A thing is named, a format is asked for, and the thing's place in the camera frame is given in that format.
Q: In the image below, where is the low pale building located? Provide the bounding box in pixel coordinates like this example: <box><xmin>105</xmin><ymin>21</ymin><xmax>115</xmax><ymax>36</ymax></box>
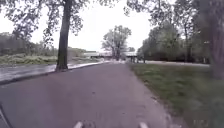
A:
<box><xmin>82</xmin><ymin>50</ymin><xmax>138</xmax><ymax>63</ymax></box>

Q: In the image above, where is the lone spreading tree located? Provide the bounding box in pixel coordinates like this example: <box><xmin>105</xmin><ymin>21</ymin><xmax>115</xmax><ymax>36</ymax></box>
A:
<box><xmin>101</xmin><ymin>24</ymin><xmax>133</xmax><ymax>62</ymax></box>

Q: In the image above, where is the reddish grey paved path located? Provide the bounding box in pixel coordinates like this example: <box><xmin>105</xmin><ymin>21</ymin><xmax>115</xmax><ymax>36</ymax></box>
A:
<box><xmin>0</xmin><ymin>62</ymin><xmax>183</xmax><ymax>128</ymax></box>

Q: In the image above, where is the tall slim-trunked tree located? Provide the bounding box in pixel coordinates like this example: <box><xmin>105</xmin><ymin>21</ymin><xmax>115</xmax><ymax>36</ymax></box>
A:
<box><xmin>0</xmin><ymin>0</ymin><xmax>111</xmax><ymax>72</ymax></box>

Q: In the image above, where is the wood of tall trees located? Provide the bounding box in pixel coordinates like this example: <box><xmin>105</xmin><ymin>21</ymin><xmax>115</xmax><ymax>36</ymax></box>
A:
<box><xmin>123</xmin><ymin>0</ymin><xmax>212</xmax><ymax>65</ymax></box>

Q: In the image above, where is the pale side road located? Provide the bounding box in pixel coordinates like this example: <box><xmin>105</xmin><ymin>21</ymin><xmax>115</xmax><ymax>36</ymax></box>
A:
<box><xmin>144</xmin><ymin>60</ymin><xmax>212</xmax><ymax>68</ymax></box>

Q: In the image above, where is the robot's own part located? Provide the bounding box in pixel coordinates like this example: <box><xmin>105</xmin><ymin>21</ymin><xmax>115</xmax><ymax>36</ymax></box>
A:
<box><xmin>138</xmin><ymin>121</ymin><xmax>149</xmax><ymax>128</ymax></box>
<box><xmin>73</xmin><ymin>121</ymin><xmax>84</xmax><ymax>128</ymax></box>

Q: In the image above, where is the grass verge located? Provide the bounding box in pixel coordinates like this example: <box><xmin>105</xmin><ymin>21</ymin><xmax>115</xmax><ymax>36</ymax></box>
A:
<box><xmin>128</xmin><ymin>62</ymin><xmax>224</xmax><ymax>128</ymax></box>

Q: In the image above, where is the rough grass field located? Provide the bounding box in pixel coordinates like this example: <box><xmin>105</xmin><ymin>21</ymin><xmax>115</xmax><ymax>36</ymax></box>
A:
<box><xmin>0</xmin><ymin>53</ymin><xmax>99</xmax><ymax>67</ymax></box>

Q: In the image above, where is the grey wet asphalt road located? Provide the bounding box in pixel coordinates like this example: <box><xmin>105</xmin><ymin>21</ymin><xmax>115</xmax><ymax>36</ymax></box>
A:
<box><xmin>0</xmin><ymin>59</ymin><xmax>111</xmax><ymax>85</ymax></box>

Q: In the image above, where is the low dark tree line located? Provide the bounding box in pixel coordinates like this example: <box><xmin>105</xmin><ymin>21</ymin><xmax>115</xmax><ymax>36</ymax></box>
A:
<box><xmin>0</xmin><ymin>31</ymin><xmax>88</xmax><ymax>58</ymax></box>

